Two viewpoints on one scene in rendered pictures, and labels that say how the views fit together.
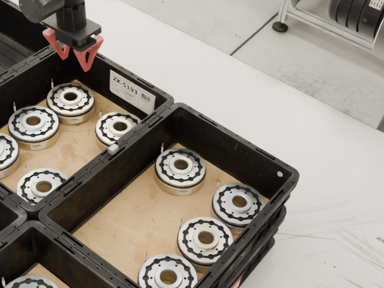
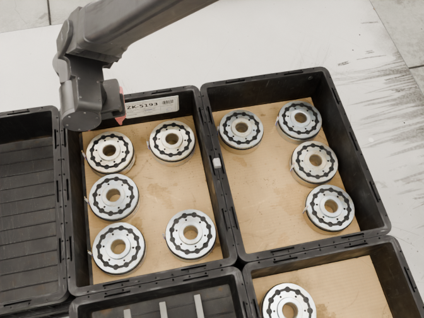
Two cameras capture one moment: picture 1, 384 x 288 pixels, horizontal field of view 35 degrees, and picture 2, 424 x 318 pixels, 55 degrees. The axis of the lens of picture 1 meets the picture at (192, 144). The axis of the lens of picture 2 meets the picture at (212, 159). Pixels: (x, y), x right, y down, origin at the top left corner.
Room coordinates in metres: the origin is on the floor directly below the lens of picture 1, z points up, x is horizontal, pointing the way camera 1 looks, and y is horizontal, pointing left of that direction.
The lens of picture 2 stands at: (0.54, 0.40, 1.66)
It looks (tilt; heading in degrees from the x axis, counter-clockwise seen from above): 64 degrees down; 314
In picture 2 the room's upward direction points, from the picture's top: 5 degrees clockwise
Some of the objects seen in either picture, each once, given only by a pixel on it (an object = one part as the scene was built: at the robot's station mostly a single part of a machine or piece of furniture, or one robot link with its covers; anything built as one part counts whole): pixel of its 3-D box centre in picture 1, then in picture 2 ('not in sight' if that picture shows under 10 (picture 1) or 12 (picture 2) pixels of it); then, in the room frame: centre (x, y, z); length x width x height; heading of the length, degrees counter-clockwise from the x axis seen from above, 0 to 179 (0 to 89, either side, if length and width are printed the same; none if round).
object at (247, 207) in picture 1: (239, 202); (300, 118); (0.76, -0.11, 0.86); 0.05 x 0.05 x 0.01
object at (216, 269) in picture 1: (176, 197); (287, 154); (0.70, 0.01, 0.92); 0.40 x 0.30 x 0.02; 150
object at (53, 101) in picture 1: (70, 98); (110, 151); (0.97, 0.28, 0.86); 0.10 x 0.10 x 0.01
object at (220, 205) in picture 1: (239, 203); (300, 118); (0.76, -0.11, 0.86); 0.10 x 0.10 x 0.01
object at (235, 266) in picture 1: (173, 214); (282, 164); (0.70, 0.01, 0.87); 0.40 x 0.30 x 0.11; 150
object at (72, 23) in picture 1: (71, 15); (87, 91); (0.98, 0.27, 1.07); 0.10 x 0.07 x 0.07; 60
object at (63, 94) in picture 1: (70, 97); (109, 150); (0.97, 0.28, 0.86); 0.05 x 0.05 x 0.01
